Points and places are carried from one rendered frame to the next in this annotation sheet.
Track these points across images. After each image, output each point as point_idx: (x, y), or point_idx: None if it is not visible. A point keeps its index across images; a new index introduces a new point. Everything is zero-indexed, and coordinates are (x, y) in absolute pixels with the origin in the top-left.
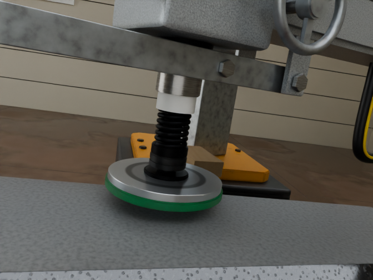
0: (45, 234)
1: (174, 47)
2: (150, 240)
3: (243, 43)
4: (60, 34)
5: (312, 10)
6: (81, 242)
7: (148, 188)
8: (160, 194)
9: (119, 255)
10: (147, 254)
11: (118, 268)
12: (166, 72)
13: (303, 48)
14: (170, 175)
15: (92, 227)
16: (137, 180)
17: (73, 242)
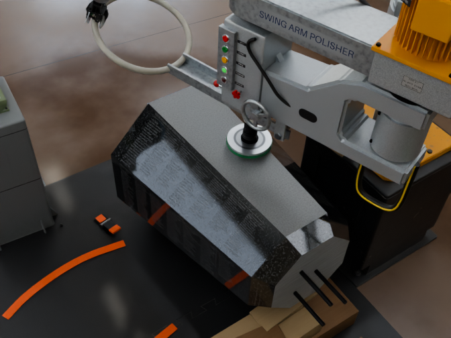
0: (203, 135)
1: None
2: (218, 153)
3: (246, 114)
4: (206, 90)
5: (251, 118)
6: (205, 142)
7: (229, 139)
8: (228, 143)
9: (205, 151)
10: (211, 155)
11: (200, 153)
12: (233, 109)
13: (252, 127)
14: (244, 139)
15: (215, 140)
16: (234, 135)
17: (204, 141)
